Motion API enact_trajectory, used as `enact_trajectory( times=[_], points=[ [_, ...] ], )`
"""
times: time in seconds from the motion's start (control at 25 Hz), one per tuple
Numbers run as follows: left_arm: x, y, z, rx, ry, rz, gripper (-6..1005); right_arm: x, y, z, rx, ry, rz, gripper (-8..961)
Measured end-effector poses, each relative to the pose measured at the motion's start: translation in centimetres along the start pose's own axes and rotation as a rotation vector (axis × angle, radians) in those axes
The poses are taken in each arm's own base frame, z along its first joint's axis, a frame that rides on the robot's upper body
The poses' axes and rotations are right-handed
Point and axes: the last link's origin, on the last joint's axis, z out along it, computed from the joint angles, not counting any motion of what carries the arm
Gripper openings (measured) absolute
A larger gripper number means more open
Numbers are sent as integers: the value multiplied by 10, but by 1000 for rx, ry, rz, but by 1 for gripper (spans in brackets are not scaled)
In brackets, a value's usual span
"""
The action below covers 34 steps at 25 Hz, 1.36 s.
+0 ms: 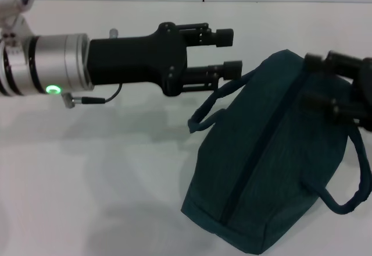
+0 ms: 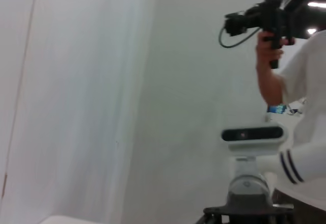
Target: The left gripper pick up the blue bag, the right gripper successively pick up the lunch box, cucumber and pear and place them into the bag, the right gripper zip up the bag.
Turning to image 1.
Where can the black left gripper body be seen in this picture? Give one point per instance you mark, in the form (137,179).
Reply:
(136,61)

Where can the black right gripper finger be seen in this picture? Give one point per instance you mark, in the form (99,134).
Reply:
(328,107)
(331,62)

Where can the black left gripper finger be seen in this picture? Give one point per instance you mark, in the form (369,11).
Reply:
(209,36)
(212,75)

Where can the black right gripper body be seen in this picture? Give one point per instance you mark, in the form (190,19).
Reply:
(364,93)

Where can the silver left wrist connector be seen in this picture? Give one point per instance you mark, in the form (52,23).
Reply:
(68,100)

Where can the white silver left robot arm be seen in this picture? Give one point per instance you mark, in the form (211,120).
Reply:
(43,64)

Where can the dark teal insulated lunch bag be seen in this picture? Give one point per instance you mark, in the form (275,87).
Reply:
(261,157)

